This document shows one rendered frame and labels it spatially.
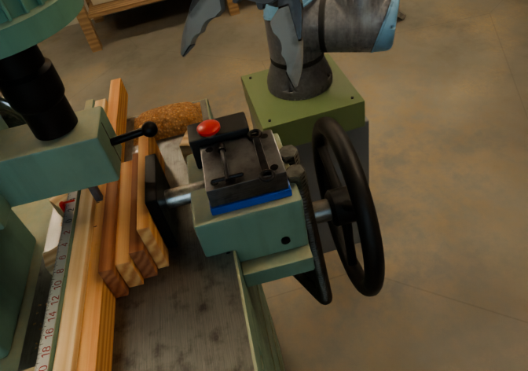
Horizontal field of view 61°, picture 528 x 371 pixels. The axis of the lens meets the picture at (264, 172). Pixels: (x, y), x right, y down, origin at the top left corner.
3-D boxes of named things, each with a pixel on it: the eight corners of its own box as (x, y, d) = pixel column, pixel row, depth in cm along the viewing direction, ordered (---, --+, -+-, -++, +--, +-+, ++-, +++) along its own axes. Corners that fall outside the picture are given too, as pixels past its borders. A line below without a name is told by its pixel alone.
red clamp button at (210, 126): (222, 134, 56) (220, 128, 56) (199, 141, 56) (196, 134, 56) (219, 121, 59) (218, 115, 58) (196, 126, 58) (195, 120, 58)
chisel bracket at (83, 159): (125, 189, 56) (97, 137, 51) (15, 217, 56) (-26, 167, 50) (127, 152, 62) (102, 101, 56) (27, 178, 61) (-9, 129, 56)
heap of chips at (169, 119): (204, 128, 78) (199, 115, 76) (133, 146, 77) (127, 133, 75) (199, 102, 84) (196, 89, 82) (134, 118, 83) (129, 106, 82)
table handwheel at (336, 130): (415, 313, 57) (355, 93, 58) (262, 354, 56) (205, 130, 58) (361, 274, 86) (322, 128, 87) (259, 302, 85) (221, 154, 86)
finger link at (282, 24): (323, 71, 57) (297, 1, 55) (316, 80, 52) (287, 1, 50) (300, 80, 59) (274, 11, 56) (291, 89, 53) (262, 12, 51)
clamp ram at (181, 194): (222, 235, 59) (206, 187, 53) (167, 249, 59) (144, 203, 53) (215, 189, 66) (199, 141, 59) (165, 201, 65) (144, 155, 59)
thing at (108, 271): (129, 295, 55) (111, 269, 51) (115, 298, 55) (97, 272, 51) (132, 195, 68) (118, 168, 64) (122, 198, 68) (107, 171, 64)
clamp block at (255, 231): (310, 247, 60) (303, 201, 53) (211, 273, 59) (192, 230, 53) (284, 174, 70) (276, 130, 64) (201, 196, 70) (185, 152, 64)
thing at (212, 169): (292, 196, 54) (287, 162, 51) (204, 218, 54) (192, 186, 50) (270, 132, 64) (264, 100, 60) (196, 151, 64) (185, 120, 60)
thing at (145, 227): (169, 266, 57) (148, 226, 52) (158, 269, 57) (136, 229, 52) (164, 161, 73) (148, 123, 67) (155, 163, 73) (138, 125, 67)
